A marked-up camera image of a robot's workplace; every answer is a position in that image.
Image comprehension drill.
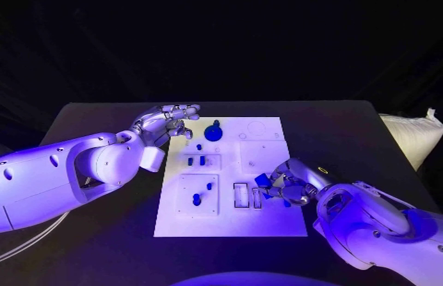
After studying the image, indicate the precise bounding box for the white sack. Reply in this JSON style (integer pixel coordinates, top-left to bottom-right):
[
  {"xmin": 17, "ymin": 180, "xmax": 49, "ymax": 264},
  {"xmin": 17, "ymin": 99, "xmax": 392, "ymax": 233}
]
[{"xmin": 378, "ymin": 107, "xmax": 443, "ymax": 171}]

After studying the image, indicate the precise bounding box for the blue gear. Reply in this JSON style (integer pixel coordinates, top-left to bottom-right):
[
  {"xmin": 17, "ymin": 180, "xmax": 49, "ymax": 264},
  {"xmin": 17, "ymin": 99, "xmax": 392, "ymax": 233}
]
[{"xmin": 203, "ymin": 119, "xmax": 223, "ymax": 143}]

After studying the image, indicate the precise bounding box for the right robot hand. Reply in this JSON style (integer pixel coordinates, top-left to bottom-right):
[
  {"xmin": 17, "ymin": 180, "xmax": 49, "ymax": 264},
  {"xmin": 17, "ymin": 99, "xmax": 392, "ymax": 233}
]
[{"xmin": 262, "ymin": 157, "xmax": 339, "ymax": 207}]

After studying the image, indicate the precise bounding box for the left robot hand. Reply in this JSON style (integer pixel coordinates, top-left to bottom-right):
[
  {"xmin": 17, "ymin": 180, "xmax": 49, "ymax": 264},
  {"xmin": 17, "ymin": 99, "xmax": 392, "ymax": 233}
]
[{"xmin": 130, "ymin": 103, "xmax": 202, "ymax": 148}]

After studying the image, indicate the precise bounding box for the white cable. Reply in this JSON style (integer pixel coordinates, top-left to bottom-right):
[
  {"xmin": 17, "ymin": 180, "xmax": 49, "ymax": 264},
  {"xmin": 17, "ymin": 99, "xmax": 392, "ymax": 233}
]
[
  {"xmin": 0, "ymin": 215, "xmax": 70, "ymax": 263},
  {"xmin": 0, "ymin": 211, "xmax": 69, "ymax": 258}
]

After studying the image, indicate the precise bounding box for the white task board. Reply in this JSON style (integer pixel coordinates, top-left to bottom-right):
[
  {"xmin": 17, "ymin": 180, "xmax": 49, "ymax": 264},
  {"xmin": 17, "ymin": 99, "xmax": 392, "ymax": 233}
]
[{"xmin": 153, "ymin": 116, "xmax": 309, "ymax": 238}]

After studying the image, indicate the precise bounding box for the blue cylinder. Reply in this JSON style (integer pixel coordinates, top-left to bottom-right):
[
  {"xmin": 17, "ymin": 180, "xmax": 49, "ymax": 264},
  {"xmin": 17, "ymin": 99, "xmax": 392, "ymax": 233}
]
[{"xmin": 252, "ymin": 173, "xmax": 272, "ymax": 187}]

